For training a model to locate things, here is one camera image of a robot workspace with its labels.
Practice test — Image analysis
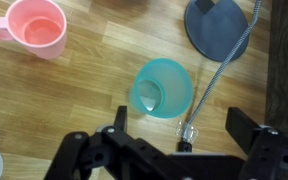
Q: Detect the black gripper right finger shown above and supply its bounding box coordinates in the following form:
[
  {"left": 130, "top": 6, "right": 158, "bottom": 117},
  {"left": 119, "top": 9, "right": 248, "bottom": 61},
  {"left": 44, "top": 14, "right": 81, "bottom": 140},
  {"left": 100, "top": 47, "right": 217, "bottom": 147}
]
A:
[{"left": 225, "top": 107, "right": 262, "bottom": 156}]

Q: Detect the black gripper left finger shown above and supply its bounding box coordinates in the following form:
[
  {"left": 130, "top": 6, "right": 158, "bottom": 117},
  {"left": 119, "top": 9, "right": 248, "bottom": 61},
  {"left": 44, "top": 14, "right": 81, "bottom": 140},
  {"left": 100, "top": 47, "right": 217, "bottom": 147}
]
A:
[{"left": 113, "top": 105, "right": 128, "bottom": 132}]

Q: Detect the blue translucent plastic cup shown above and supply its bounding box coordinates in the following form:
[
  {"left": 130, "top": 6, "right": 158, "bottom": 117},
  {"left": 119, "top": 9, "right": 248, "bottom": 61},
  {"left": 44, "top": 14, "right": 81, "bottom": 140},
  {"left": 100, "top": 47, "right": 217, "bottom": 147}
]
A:
[{"left": 128, "top": 57, "right": 194, "bottom": 120}]

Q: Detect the dark wooden board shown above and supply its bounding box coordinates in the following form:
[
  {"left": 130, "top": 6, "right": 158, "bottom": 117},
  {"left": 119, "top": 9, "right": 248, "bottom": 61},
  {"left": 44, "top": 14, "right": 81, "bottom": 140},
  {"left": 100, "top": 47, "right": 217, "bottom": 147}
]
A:
[{"left": 264, "top": 0, "right": 288, "bottom": 138}]

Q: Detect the pink plastic mug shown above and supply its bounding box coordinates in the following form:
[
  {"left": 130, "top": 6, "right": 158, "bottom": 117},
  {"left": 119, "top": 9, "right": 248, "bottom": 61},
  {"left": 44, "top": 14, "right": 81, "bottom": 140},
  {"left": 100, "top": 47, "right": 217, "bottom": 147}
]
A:
[{"left": 0, "top": 0, "right": 68, "bottom": 61}]

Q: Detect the grey lamp cable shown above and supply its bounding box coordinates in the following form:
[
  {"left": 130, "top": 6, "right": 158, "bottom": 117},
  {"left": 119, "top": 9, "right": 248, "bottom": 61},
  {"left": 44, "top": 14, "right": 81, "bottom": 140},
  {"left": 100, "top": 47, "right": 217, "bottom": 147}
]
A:
[{"left": 175, "top": 0, "right": 263, "bottom": 153}]

